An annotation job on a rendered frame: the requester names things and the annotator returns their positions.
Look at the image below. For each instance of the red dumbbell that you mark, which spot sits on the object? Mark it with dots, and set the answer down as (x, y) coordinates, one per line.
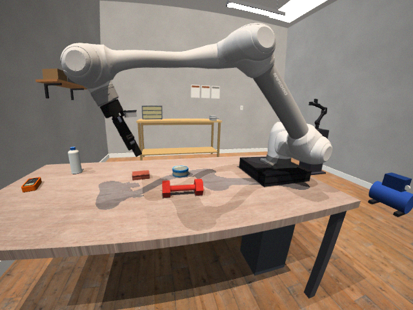
(197, 187)

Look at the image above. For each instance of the orange digital multimeter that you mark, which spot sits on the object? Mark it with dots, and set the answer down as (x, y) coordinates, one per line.
(31, 184)

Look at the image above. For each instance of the red-brown rectangular block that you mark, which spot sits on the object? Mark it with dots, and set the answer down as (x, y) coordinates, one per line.
(140, 175)

